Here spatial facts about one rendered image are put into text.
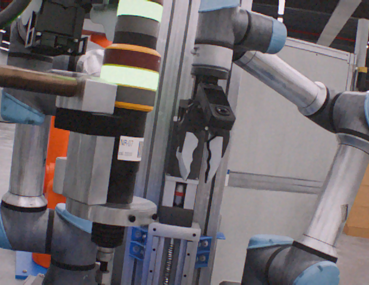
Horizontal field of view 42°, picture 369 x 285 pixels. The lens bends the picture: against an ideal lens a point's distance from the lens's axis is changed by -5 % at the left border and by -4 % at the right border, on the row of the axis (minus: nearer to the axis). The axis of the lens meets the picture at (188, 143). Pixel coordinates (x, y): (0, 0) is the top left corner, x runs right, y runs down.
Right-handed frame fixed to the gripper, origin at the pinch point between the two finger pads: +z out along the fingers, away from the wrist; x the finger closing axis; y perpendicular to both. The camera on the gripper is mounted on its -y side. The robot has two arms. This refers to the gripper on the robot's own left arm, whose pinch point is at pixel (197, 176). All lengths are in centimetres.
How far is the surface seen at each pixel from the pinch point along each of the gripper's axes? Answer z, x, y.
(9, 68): -12, 33, -57
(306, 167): 6, -103, 128
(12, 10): -16, 34, -57
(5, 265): 143, 40, 349
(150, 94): -12, 24, -52
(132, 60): -14, 25, -53
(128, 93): -12, 25, -53
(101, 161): -7, 27, -54
